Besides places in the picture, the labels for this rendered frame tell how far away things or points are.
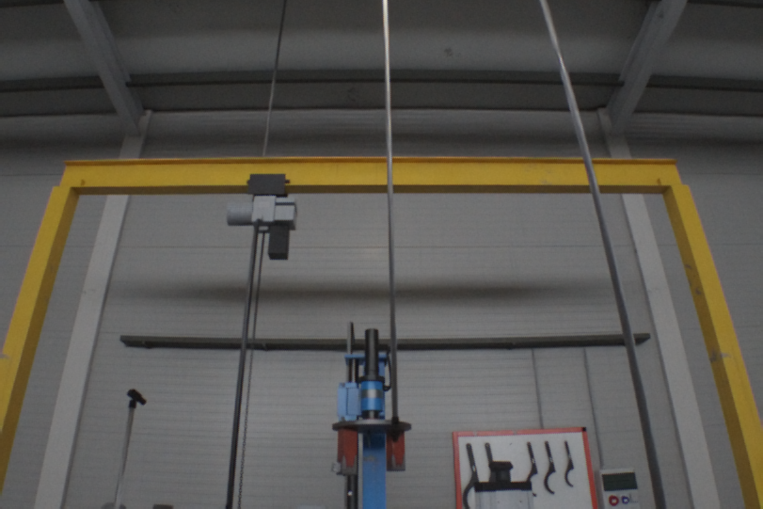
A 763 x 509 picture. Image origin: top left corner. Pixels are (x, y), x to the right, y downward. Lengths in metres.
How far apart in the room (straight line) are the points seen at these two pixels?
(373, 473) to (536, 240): 3.86
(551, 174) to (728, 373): 1.99
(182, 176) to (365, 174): 1.53
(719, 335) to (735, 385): 0.36
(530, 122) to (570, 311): 2.90
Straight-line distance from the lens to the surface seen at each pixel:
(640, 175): 4.91
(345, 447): 3.88
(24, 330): 4.46
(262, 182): 4.28
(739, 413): 4.36
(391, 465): 4.04
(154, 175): 4.71
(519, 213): 7.16
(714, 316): 4.49
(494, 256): 6.78
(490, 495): 2.62
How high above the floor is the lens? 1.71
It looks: 29 degrees up
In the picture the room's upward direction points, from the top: straight up
